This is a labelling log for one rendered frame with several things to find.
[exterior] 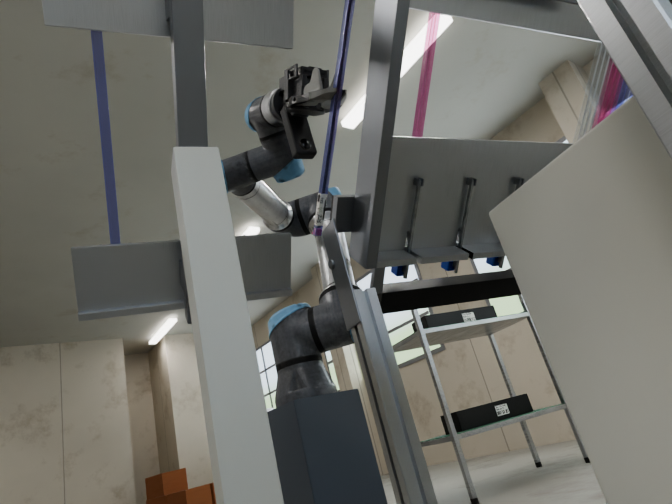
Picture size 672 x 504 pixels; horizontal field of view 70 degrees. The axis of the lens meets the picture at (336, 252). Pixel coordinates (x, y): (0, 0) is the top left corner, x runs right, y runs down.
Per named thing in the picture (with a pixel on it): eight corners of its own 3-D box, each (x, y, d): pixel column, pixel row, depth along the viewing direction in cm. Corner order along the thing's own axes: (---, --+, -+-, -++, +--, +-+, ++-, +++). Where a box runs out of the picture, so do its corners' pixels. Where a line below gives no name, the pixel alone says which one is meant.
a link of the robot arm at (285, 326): (284, 370, 126) (274, 320, 131) (333, 356, 124) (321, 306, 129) (267, 366, 115) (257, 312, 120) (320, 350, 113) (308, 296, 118)
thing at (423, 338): (428, 505, 287) (378, 328, 328) (539, 466, 326) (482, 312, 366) (474, 505, 249) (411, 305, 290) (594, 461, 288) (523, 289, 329)
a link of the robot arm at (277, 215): (271, 217, 159) (199, 152, 112) (302, 206, 157) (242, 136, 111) (279, 249, 155) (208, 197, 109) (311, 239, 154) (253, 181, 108)
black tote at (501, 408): (462, 431, 281) (455, 411, 285) (445, 434, 296) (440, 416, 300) (533, 411, 306) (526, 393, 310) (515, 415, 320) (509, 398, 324)
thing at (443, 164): (369, 255, 79) (360, 249, 82) (630, 234, 107) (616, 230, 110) (383, 137, 73) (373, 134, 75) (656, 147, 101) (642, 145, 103)
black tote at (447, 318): (429, 332, 303) (424, 315, 307) (416, 340, 318) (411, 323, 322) (499, 320, 328) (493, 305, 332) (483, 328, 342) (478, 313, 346)
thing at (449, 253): (376, 268, 77) (356, 253, 83) (639, 243, 105) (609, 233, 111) (377, 261, 77) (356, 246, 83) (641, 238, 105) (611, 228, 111)
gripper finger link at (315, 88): (321, 58, 81) (298, 72, 89) (320, 95, 81) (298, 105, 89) (337, 61, 82) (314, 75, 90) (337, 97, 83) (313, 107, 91)
